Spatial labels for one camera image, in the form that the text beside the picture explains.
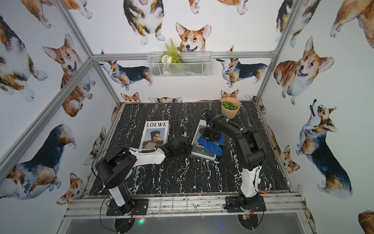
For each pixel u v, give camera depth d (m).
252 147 0.52
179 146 0.71
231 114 1.03
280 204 0.75
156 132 0.98
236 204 0.73
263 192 0.77
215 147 0.89
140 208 0.74
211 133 0.81
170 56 0.82
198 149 0.90
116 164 0.50
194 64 0.93
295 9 0.75
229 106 1.04
